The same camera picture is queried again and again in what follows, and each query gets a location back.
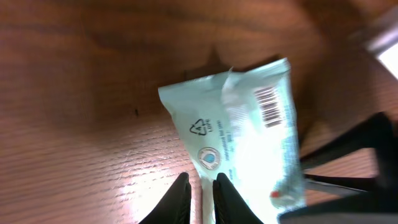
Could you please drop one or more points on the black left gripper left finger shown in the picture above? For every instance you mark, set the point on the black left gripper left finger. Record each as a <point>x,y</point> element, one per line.
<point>174,206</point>

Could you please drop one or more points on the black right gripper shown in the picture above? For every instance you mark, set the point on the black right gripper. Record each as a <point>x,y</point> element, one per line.
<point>362,200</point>

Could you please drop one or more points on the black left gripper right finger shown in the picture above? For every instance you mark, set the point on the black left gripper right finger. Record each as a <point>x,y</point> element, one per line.
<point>230,208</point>

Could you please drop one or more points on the mint green wipes pack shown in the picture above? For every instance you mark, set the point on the mint green wipes pack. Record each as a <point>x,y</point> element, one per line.
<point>242,124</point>

